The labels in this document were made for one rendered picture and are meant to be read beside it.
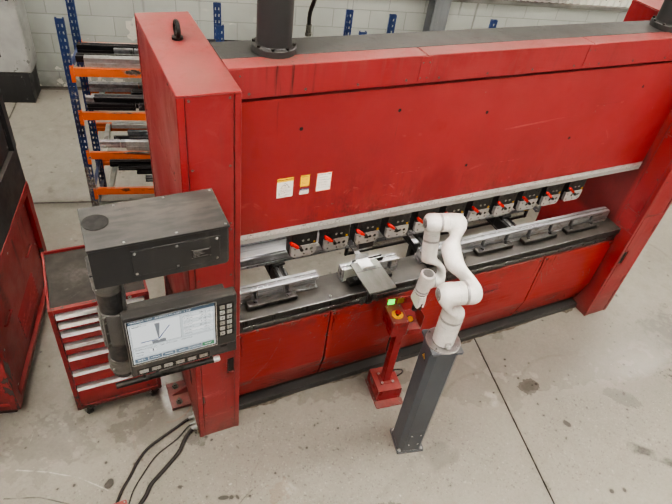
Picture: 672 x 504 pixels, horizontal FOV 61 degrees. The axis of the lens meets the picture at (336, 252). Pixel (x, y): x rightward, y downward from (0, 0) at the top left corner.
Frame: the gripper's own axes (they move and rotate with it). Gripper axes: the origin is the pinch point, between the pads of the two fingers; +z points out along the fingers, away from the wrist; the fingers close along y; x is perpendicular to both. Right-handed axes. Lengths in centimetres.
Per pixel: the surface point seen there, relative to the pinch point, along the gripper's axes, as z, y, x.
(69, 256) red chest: -9, -62, -193
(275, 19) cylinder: -159, -38, -89
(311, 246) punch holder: -38, -24, -63
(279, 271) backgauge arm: 2, -43, -75
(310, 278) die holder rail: -11, -24, -61
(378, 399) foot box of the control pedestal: 80, 14, -12
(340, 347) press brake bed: 47, -10, -38
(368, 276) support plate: -14.7, -16.8, -27.6
